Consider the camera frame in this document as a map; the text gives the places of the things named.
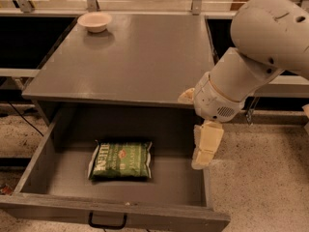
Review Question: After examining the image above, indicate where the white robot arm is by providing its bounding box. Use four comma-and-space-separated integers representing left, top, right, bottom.
179, 0, 309, 170

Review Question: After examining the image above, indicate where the black floor cable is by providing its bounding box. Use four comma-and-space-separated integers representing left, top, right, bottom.
6, 101, 44, 137

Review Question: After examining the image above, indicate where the green jalapeno chip bag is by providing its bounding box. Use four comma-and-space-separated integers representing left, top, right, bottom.
88, 141, 153, 180

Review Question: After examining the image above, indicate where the grey cabinet counter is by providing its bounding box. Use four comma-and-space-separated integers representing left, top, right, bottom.
23, 14, 213, 146

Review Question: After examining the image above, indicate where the beige ceramic bowl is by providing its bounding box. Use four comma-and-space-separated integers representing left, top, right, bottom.
77, 12, 112, 33

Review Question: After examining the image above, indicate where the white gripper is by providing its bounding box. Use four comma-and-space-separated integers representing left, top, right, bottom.
178, 72, 244, 170

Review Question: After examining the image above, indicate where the grey open top drawer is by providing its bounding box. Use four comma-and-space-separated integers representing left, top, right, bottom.
1, 103, 230, 232

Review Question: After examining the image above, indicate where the black drawer handle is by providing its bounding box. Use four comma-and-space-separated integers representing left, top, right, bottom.
88, 212, 127, 230

